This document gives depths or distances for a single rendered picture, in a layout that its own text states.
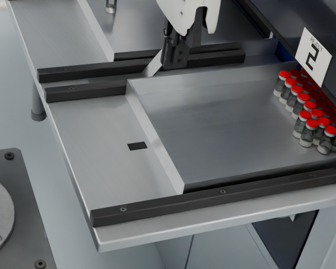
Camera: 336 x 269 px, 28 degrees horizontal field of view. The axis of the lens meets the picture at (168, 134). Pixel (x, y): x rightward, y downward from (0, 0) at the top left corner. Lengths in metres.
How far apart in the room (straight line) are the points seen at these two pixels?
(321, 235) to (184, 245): 0.65
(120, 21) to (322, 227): 0.57
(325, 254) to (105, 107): 0.44
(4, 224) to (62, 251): 1.11
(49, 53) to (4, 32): 1.72
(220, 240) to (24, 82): 1.36
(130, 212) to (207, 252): 0.70
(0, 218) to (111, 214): 0.15
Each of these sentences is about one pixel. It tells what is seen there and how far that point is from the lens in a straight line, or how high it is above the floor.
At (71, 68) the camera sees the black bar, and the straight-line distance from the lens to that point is 1.18.
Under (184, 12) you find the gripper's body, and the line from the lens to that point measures 0.79.
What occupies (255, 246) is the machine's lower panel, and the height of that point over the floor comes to 0.57.
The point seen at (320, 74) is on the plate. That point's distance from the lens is 1.09.
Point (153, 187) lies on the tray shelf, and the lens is 1.00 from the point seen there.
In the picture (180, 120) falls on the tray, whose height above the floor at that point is 0.88.
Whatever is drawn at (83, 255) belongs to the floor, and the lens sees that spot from 2.04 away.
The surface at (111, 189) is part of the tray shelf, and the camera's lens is 0.99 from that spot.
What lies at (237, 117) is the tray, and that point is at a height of 0.88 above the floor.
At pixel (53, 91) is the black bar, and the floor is 0.90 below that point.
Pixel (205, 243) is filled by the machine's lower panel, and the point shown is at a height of 0.38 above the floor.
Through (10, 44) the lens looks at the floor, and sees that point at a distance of 2.89.
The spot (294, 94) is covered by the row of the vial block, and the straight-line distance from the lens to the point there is 1.19.
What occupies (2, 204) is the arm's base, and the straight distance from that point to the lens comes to 0.98.
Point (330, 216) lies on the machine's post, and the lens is 1.13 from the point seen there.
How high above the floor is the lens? 1.58
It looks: 39 degrees down
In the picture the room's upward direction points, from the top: 10 degrees clockwise
